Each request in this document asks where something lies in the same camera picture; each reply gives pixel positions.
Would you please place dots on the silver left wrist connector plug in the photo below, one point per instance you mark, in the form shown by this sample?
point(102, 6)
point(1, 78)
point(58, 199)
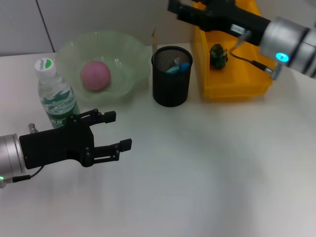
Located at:
point(32, 128)

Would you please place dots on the yellow plastic bin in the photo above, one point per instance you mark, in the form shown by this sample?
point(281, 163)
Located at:
point(247, 79)

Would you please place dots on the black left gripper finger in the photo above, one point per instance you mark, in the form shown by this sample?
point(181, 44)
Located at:
point(125, 144)
point(109, 117)

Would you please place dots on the white grey ballpoint pen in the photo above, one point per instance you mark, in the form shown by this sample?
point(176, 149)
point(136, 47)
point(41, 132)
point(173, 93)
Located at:
point(176, 61)

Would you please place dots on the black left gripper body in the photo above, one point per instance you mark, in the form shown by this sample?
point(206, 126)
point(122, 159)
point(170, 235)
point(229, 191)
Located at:
point(54, 145)

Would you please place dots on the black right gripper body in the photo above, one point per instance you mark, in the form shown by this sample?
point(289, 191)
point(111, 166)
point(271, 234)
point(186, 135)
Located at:
point(237, 17)

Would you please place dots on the blue scissors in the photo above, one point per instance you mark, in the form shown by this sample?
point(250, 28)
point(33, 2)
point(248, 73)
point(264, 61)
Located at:
point(177, 68)

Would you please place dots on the transparent plastic ruler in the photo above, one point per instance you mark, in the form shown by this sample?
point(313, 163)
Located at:
point(155, 42)

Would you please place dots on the green glass fruit plate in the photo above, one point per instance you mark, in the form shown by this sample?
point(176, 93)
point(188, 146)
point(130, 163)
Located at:
point(128, 56)

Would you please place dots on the pink peach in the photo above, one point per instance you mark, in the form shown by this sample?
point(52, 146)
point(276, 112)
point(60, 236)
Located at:
point(95, 76)

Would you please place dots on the clear water bottle green label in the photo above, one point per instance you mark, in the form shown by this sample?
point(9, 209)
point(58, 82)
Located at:
point(56, 98)

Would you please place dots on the black mesh pen holder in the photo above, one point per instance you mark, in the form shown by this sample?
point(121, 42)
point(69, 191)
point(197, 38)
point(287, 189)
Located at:
point(170, 91)

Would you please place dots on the green plastic wrapper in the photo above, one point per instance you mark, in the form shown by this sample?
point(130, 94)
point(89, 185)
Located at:
point(218, 56)

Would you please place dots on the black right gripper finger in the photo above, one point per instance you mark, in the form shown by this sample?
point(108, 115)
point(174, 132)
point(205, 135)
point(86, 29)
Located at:
point(201, 2)
point(187, 10)

